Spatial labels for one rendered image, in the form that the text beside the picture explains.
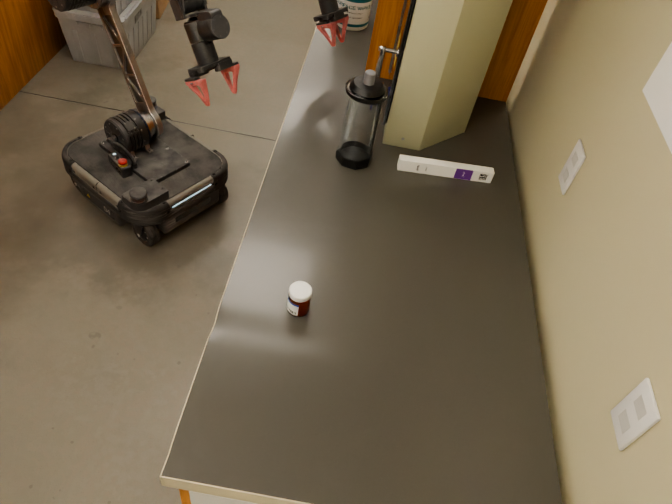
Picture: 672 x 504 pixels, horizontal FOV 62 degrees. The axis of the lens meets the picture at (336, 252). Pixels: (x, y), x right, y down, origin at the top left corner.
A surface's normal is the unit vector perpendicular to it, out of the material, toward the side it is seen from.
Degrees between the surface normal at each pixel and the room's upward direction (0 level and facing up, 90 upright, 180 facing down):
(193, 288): 0
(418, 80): 90
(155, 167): 0
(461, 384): 2
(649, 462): 90
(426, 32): 90
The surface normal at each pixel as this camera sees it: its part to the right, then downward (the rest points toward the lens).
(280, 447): 0.14, -0.67
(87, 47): -0.13, 0.78
